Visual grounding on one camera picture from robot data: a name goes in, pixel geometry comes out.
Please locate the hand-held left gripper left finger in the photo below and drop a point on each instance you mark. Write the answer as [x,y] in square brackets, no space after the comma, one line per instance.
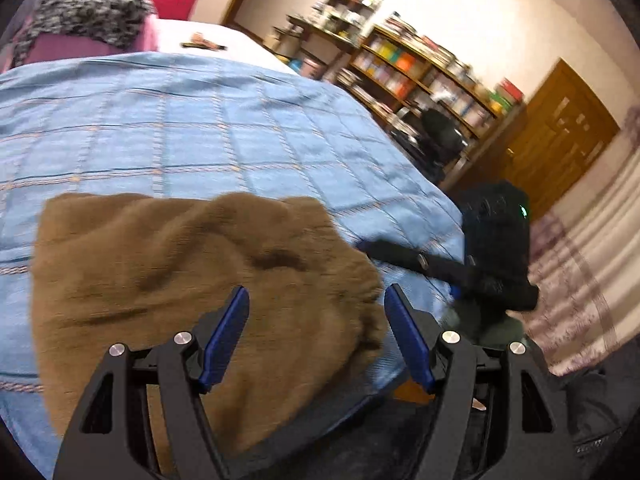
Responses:
[225,340]

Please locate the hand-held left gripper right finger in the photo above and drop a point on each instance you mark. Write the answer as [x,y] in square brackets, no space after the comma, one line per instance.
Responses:
[407,335]

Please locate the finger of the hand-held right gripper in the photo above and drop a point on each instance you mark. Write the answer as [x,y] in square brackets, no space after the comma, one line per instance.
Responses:
[415,260]
[455,292]

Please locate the brown fleece pants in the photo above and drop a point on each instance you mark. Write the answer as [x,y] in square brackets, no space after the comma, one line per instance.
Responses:
[175,270]

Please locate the striped lilac cloth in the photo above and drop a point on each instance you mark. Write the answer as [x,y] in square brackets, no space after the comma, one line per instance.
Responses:
[585,270]

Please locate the black office chair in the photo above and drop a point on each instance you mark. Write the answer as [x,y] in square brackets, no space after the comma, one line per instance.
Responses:
[440,132]

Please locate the brown wooden door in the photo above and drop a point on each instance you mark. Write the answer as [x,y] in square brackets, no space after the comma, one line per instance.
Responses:
[565,135]

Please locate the wooden bookshelf with books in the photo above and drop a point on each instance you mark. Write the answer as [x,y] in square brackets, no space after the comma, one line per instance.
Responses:
[415,70]

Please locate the person's dark trousers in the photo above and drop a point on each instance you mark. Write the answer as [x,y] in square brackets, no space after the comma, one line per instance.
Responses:
[595,420]

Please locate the blue checked blanket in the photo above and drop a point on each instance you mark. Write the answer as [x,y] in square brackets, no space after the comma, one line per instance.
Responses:
[200,125]

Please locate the pink bin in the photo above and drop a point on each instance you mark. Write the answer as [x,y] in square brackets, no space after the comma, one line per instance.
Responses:
[312,67]

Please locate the blue bin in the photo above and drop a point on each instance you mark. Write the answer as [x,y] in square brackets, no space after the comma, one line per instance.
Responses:
[296,66]

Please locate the dark wooden desk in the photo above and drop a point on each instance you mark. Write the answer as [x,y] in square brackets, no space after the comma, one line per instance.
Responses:
[320,32]

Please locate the small desk shelf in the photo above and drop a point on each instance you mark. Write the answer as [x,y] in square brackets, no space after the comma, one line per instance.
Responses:
[345,12]

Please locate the white bed sheet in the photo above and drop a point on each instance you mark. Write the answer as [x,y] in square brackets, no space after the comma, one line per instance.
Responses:
[240,45]

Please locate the flat black object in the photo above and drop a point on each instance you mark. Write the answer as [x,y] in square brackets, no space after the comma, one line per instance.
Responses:
[212,46]

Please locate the small pink fan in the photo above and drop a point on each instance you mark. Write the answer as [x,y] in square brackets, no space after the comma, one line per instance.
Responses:
[201,38]

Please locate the pink quilt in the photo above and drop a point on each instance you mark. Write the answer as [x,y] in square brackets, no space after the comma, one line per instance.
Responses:
[60,45]

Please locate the leopard print blanket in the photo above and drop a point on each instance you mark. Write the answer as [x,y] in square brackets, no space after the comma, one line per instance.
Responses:
[85,5]

